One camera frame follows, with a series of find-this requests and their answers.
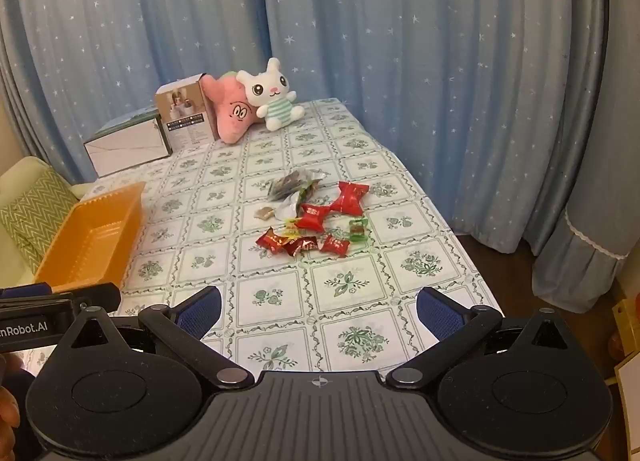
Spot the blue star-print curtain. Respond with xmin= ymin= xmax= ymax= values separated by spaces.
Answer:
xmin=0 ymin=0 xmax=608 ymax=242

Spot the green floral tablecloth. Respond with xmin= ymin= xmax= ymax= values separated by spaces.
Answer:
xmin=22 ymin=98 xmax=506 ymax=377

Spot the white bunny plush toy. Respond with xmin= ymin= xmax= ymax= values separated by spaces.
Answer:
xmin=236 ymin=57 xmax=306 ymax=132

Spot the yellow wooden furniture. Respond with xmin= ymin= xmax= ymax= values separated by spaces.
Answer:
xmin=607 ymin=286 xmax=640 ymax=392

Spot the wide white cardboard box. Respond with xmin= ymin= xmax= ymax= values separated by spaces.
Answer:
xmin=83 ymin=108 xmax=173 ymax=178

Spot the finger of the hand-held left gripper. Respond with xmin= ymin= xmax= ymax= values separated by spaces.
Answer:
xmin=0 ymin=283 xmax=52 ymax=299
xmin=72 ymin=283 xmax=122 ymax=316

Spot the large red candy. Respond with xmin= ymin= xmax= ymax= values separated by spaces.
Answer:
xmin=330 ymin=181 xmax=371 ymax=216

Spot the light green sofa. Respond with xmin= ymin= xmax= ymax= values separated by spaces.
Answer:
xmin=0 ymin=156 xmax=96 ymax=282

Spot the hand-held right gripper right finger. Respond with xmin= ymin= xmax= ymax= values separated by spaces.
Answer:
xmin=385 ymin=287 xmax=576 ymax=389

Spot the yellow green candy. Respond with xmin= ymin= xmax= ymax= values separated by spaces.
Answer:
xmin=277 ymin=213 xmax=303 ymax=237

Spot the pink plush toy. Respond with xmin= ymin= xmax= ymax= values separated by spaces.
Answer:
xmin=201 ymin=71 xmax=258 ymax=145

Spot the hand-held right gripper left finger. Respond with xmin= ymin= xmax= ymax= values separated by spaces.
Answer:
xmin=52 ymin=286 xmax=256 ymax=389

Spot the orange plastic tray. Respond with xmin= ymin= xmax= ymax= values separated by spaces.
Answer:
xmin=32 ymin=181 xmax=147 ymax=294

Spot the white snack packet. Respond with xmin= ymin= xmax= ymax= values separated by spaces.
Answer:
xmin=272 ymin=191 xmax=301 ymax=216

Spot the person's left hand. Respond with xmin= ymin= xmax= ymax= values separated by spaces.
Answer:
xmin=0 ymin=356 xmax=22 ymax=461

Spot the dark clear snack packet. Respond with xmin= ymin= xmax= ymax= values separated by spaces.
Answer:
xmin=267 ymin=168 xmax=323 ymax=202

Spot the green chevron pillow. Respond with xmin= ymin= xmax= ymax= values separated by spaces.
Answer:
xmin=0 ymin=168 xmax=81 ymax=274

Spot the tall brown product box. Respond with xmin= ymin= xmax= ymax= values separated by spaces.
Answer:
xmin=154 ymin=73 xmax=221 ymax=154

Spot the blue lace-trimmed curtain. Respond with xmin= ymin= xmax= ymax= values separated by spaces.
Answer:
xmin=530 ymin=0 xmax=640 ymax=314

